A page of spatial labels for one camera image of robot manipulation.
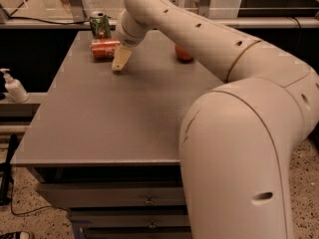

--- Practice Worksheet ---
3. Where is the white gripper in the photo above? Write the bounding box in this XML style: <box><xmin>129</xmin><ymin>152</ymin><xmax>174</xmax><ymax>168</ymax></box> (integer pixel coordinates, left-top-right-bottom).
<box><xmin>112</xmin><ymin>10</ymin><xmax>149</xmax><ymax>72</ymax></box>

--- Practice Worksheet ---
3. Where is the red coke can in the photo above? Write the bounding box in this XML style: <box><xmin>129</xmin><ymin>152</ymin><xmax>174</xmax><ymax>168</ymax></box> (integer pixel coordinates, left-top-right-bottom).
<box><xmin>91</xmin><ymin>38</ymin><xmax>120</xmax><ymax>60</ymax></box>

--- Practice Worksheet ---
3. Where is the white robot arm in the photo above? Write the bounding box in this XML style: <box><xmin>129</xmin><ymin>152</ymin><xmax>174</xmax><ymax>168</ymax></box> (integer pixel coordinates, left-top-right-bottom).
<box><xmin>116</xmin><ymin>0</ymin><xmax>319</xmax><ymax>239</ymax></box>

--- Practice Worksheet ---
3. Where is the green soda can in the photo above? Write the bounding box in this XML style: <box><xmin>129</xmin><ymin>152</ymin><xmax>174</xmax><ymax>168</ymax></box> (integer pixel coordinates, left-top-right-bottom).
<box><xmin>89</xmin><ymin>11</ymin><xmax>112</xmax><ymax>39</ymax></box>

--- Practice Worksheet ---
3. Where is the red apple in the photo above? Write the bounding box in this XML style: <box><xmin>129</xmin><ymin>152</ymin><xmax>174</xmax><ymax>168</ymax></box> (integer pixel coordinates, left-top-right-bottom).
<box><xmin>174</xmin><ymin>44</ymin><xmax>193</xmax><ymax>62</ymax></box>

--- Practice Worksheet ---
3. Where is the grey drawer cabinet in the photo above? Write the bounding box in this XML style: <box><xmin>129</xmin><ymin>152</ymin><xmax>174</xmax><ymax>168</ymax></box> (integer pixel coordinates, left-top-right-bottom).
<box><xmin>12</xmin><ymin>31</ymin><xmax>220</xmax><ymax>239</ymax></box>

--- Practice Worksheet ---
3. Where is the white pump bottle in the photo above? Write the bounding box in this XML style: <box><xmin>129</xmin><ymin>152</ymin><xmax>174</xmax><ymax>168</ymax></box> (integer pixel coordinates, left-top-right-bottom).
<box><xmin>0</xmin><ymin>69</ymin><xmax>29</xmax><ymax>103</ymax></box>

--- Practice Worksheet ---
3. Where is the top grey drawer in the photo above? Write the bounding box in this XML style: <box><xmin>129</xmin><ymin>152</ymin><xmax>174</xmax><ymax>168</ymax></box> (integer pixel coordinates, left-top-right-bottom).
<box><xmin>37</xmin><ymin>182</ymin><xmax>185</xmax><ymax>208</ymax></box>

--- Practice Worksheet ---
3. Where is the grey drawer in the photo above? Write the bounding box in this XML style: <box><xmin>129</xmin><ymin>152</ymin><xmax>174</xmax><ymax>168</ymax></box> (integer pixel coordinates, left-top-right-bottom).
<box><xmin>37</xmin><ymin>182</ymin><xmax>185</xmax><ymax>208</ymax></box>
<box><xmin>68</xmin><ymin>206</ymin><xmax>189</xmax><ymax>228</ymax></box>

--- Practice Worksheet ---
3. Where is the black stand leg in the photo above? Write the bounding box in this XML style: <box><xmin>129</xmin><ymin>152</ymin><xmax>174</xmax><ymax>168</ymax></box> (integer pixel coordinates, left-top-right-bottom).
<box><xmin>0</xmin><ymin>134</ymin><xmax>18</xmax><ymax>206</ymax></box>

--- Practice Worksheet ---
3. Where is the black and white shoe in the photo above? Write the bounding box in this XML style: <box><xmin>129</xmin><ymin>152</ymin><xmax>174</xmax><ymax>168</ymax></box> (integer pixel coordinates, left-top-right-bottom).
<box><xmin>0</xmin><ymin>231</ymin><xmax>34</xmax><ymax>239</ymax></box>

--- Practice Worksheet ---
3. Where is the black cable behind table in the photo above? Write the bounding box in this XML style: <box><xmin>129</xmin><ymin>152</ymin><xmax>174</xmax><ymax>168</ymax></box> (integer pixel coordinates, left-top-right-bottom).
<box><xmin>9</xmin><ymin>15</ymin><xmax>90</xmax><ymax>26</ymax></box>

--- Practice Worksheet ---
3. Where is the black cable on floor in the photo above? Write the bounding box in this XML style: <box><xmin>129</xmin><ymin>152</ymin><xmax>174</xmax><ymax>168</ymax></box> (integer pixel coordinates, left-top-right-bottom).
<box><xmin>9</xmin><ymin>179</ymin><xmax>68</xmax><ymax>217</ymax></box>

